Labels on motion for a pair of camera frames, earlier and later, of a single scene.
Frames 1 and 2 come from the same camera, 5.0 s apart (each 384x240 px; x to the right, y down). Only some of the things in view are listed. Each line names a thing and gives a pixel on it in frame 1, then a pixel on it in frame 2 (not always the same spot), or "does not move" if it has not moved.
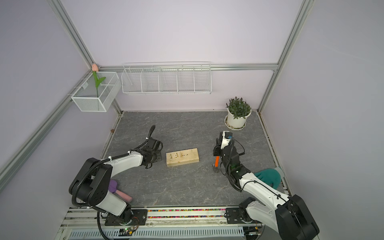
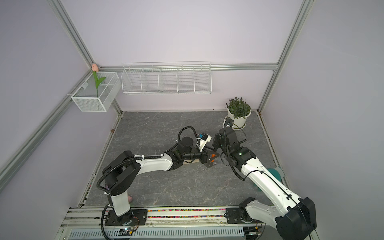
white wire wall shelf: [167, 78] does not move
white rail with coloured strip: [87, 223] does not move
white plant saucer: [226, 122] does not move
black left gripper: [159, 157] to [205, 156]
